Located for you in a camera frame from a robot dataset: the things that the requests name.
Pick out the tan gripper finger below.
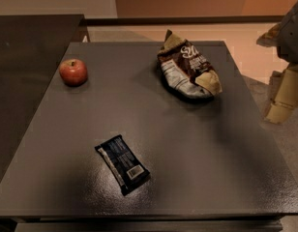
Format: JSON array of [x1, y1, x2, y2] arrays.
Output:
[[264, 63, 298, 124], [256, 23, 281, 47]]

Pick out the brown chip bag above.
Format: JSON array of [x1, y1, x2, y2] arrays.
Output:
[[157, 30, 223, 100]]

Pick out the red apple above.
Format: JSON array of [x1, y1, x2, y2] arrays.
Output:
[[59, 59, 88, 87]]

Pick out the dark blue rxbar wrapper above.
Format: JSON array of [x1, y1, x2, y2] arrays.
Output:
[[95, 134, 150, 195]]

